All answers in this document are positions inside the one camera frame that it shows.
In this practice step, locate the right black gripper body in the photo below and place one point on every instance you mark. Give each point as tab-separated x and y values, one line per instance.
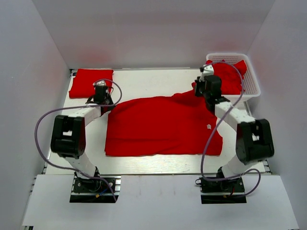
200	89

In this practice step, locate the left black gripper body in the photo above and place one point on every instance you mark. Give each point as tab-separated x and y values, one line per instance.
109	100

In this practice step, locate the red t shirt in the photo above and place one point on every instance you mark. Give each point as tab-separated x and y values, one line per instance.
82	84
179	124

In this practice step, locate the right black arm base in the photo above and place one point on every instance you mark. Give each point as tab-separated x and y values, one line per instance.
223	192

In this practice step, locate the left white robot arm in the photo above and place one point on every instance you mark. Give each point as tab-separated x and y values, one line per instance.
68	136

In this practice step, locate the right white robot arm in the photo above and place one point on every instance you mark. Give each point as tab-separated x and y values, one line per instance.
253	137

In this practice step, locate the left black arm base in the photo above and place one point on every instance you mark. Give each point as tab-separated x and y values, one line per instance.
95	191

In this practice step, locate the red t shirts in basket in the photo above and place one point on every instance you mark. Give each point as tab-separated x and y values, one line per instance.
231	82

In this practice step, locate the folded red t shirt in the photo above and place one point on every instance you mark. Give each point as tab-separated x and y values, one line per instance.
82	84

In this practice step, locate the white plastic basket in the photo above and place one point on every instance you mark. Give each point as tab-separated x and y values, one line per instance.
251	86

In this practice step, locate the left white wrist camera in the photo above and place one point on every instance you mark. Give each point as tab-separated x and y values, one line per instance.
99	83

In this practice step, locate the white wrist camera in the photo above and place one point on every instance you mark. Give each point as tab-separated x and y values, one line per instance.
206	70
99	83

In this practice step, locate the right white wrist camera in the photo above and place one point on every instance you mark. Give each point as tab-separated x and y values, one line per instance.
206	70

